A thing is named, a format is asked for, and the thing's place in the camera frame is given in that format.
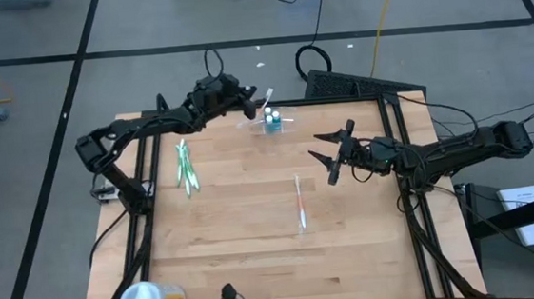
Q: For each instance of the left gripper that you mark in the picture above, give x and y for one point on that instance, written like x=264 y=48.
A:
x=226 y=93

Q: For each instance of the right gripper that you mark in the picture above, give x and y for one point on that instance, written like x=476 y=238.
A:
x=368 y=156

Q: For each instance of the teal bottle white cap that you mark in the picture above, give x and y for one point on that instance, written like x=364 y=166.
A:
x=276 y=115
x=269 y=119
x=268 y=110

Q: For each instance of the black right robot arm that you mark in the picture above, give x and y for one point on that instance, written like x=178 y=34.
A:
x=462 y=148

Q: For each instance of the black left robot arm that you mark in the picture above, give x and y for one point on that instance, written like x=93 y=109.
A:
x=150 y=125

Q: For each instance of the clear acrylic organizer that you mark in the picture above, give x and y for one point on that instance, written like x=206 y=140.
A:
x=289 y=127

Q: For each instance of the black perforated metal case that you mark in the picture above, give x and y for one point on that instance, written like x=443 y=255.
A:
x=338 y=84

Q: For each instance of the silver mounting plate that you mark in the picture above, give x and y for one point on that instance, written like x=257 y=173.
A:
x=103 y=196

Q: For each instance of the black side stand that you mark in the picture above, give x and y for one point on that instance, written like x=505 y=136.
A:
x=516 y=216

